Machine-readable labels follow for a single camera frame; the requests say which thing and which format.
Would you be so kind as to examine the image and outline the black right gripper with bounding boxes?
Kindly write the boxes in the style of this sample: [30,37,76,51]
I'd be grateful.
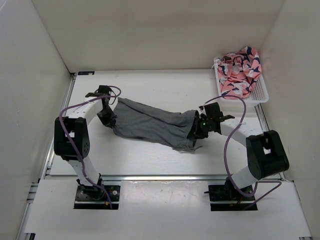
[187,115,213,139]

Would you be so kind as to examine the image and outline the grey shorts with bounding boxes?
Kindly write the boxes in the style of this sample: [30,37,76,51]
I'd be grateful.
[113,98,199,152]

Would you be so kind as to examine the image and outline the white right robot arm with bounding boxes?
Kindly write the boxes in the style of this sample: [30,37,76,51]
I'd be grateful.
[189,114,290,200]

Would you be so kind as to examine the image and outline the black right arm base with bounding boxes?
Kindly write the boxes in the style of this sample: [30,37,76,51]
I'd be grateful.
[204,178,258,212]

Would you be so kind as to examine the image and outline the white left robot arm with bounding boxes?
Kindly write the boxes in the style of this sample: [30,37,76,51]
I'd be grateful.
[53,96,115,200]

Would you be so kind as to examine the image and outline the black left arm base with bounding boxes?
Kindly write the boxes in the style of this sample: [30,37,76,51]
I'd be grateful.
[73,179,121,210]

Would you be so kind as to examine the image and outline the pink patterned shorts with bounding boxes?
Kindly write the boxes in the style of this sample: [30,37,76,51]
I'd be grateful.
[217,46,262,100]

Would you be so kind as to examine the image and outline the black label sticker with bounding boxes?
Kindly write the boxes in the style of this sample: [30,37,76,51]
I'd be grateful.
[77,71,95,76]

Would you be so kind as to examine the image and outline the white plastic basket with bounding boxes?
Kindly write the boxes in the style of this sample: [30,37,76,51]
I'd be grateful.
[210,56,269,109]

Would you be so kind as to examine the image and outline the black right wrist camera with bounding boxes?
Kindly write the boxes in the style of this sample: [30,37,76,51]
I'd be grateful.
[199,102,224,119]

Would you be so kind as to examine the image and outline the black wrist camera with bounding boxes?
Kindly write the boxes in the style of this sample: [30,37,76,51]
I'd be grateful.
[199,102,224,119]
[85,85,112,98]

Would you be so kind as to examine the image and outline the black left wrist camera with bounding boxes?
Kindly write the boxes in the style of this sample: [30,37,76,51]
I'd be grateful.
[85,85,112,98]

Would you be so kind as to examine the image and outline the aluminium table edge rail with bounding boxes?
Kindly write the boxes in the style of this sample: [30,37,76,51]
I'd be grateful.
[43,173,284,181]

